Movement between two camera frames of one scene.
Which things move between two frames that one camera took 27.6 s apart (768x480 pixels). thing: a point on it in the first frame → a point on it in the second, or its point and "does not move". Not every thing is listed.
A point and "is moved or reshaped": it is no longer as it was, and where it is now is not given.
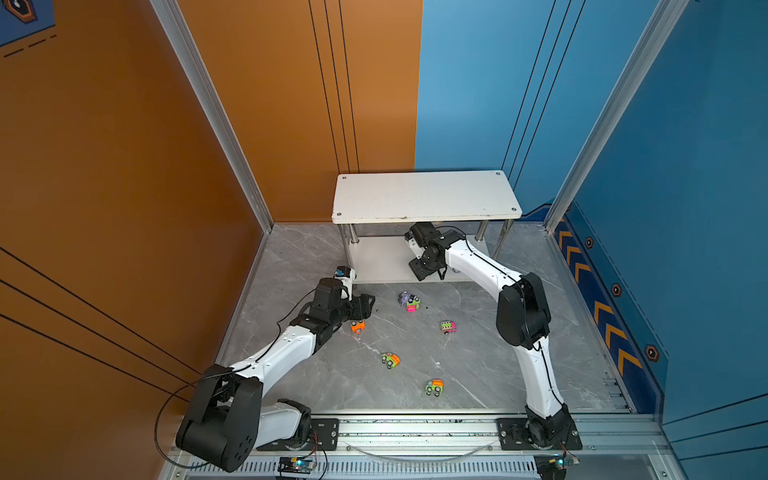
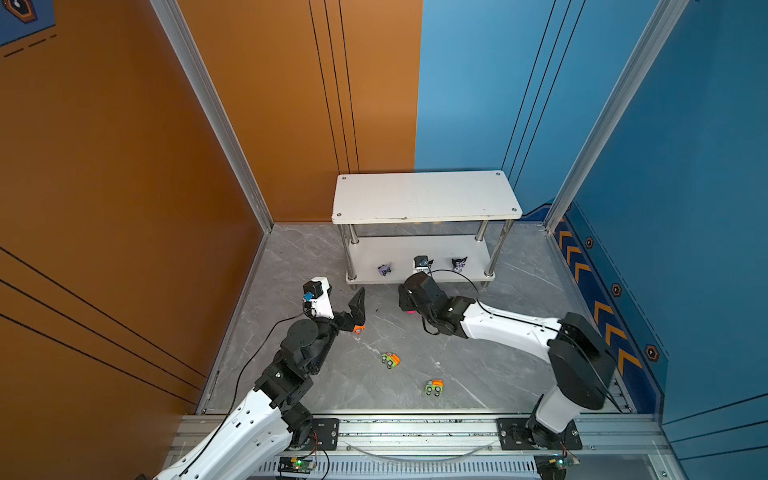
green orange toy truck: (434, 386) does not move
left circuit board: (296, 464) does not move
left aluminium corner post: (173, 22) does not move
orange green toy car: (391, 360) does not move
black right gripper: (417, 271) → (403, 298)
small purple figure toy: (403, 298) is moved or reshaped
